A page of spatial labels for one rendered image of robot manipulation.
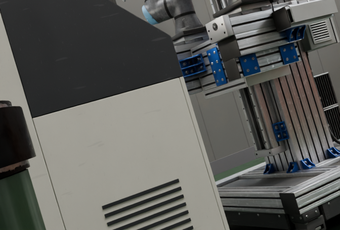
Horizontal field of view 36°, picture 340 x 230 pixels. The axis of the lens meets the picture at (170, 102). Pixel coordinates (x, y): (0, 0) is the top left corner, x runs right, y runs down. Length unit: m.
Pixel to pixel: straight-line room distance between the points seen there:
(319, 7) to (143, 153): 1.02
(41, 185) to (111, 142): 0.28
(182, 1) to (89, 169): 1.21
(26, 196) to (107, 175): 1.49
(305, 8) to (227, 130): 2.70
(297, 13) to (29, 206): 2.00
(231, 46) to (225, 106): 2.69
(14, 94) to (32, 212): 1.46
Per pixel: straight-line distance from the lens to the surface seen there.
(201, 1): 5.03
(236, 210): 2.51
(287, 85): 2.59
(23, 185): 0.38
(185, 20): 2.73
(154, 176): 1.92
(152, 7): 2.80
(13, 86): 1.84
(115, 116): 1.88
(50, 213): 1.84
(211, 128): 4.79
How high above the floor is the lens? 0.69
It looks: 1 degrees up
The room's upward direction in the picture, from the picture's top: 17 degrees counter-clockwise
